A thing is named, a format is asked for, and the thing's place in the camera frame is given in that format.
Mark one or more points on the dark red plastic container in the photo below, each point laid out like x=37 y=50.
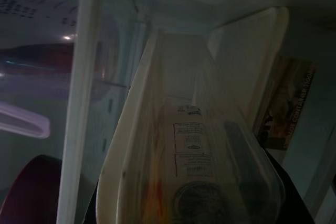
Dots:
x=29 y=195

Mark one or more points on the white fridge shelf frame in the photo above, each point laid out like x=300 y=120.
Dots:
x=76 y=103

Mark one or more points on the white lidded food container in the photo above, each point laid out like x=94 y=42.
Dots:
x=147 y=103

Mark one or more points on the grey fridge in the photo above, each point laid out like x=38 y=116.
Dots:
x=309 y=24

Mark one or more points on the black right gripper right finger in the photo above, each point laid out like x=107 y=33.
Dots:
x=294 y=203

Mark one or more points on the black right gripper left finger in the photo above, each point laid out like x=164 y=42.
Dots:
x=92 y=208

